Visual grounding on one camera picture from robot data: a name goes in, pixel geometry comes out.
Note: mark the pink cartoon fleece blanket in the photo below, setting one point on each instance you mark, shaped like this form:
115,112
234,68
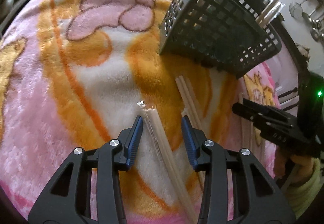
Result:
73,73

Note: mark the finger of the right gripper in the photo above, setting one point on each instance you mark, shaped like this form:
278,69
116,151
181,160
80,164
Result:
260,114

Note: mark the black plastic utensil basket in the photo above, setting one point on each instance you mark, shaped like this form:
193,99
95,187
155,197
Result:
219,33

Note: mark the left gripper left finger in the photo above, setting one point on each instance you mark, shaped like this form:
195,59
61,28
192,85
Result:
86,187

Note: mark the hanging ladle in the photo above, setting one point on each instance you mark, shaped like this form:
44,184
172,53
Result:
315,23

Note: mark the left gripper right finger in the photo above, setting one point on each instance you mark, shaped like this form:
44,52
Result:
237,188

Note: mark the hanging strainer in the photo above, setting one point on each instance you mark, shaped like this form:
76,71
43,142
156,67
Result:
296,10

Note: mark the steel pot on shelf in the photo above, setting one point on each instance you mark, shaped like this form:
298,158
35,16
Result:
5,8

